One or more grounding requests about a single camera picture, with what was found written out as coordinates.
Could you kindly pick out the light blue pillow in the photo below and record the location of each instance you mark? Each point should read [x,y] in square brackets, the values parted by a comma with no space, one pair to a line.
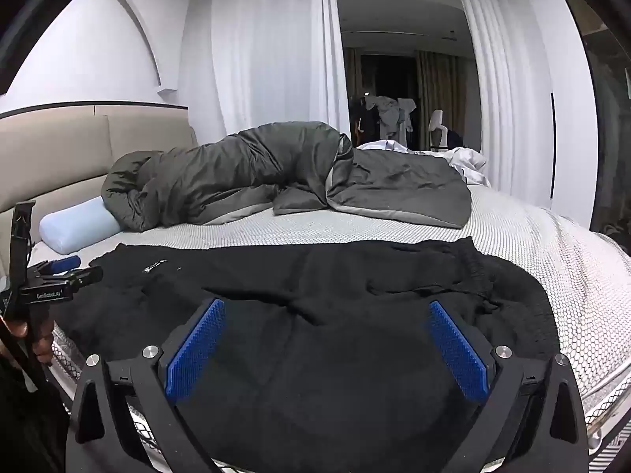
[74,226]

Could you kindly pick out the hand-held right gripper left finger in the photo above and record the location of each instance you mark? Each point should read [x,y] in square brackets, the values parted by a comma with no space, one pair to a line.
[194,350]

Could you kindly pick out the white sheer curtain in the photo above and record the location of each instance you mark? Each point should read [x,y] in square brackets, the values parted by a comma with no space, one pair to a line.
[271,59]
[503,108]

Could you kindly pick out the person's left forearm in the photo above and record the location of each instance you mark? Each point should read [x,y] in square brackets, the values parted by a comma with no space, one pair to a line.
[29,419]

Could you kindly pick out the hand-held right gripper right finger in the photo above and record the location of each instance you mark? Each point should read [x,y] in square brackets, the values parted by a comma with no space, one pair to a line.
[458,354]

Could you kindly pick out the brown curtain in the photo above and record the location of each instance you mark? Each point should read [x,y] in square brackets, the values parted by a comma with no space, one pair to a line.
[353,74]
[438,83]

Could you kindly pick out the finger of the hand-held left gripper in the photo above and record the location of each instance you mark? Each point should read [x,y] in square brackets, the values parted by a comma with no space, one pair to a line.
[86,276]
[60,265]

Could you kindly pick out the pile of grey clothes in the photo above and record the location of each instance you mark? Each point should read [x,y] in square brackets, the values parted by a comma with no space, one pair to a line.
[389,118]

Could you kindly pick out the person's left hand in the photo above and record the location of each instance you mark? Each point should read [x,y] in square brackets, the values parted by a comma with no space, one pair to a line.
[43,347]

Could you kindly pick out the black pants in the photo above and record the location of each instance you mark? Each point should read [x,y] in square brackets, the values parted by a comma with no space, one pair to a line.
[296,354]

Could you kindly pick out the white crumpled sheet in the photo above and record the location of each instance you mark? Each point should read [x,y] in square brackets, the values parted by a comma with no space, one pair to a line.
[468,162]

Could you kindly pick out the grey duvet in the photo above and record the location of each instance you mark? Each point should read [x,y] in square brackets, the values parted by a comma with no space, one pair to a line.
[222,172]

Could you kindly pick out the white chair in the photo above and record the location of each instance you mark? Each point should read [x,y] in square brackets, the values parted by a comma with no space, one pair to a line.
[437,128]

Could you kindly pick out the beige padded headboard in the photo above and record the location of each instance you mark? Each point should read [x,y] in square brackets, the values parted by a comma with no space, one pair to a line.
[49,157]

